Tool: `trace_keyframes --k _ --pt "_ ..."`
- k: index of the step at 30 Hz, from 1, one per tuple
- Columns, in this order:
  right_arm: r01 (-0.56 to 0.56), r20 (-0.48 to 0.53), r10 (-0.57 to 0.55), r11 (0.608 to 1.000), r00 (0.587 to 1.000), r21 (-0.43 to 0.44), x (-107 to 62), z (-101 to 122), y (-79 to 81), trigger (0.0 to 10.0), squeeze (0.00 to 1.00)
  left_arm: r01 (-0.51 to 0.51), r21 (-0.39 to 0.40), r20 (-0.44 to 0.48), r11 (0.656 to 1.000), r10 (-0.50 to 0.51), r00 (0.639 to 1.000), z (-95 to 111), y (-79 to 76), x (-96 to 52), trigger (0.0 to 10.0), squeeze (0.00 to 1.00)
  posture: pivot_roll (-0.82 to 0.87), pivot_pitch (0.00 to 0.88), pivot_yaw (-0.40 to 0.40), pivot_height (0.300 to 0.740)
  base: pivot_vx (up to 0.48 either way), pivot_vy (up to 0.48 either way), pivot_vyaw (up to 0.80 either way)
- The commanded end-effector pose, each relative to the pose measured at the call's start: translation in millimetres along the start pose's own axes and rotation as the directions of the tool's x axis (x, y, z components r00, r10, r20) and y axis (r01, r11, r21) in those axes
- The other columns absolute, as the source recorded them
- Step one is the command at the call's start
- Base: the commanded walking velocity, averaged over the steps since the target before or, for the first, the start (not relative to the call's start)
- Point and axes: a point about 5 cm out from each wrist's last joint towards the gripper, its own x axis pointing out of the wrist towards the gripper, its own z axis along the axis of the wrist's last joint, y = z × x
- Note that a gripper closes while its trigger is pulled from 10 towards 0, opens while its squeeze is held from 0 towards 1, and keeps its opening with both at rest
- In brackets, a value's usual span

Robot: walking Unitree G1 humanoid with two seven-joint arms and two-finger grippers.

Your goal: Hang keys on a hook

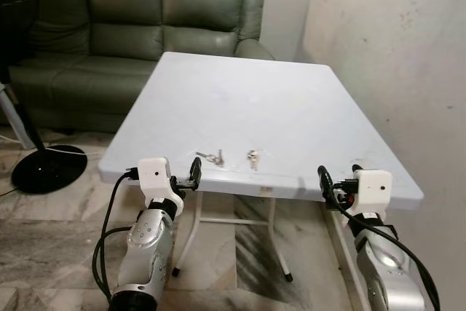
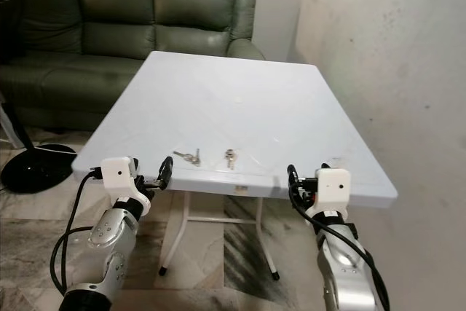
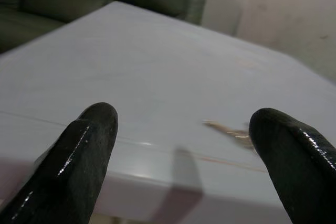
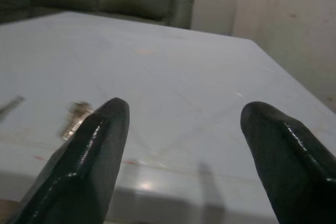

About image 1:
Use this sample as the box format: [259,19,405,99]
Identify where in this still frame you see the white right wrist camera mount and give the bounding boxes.
[352,170,395,219]

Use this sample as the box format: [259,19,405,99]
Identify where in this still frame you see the black standing fan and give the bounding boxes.
[0,0,89,196]

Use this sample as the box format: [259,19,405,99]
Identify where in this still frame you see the green leather sofa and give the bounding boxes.
[0,0,277,135]

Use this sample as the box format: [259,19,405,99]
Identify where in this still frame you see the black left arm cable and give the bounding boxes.
[92,168,141,303]

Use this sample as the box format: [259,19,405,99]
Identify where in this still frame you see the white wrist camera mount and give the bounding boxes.
[137,157,184,215]
[352,170,395,219]

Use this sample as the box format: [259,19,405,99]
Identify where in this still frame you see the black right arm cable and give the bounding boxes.
[322,186,442,310]

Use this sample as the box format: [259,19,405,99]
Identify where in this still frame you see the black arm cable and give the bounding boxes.
[322,186,442,310]
[92,168,141,303]

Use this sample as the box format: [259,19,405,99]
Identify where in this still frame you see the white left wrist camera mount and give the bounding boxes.
[137,157,184,215]

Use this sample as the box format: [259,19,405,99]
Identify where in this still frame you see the white folding table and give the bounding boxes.
[98,51,425,284]

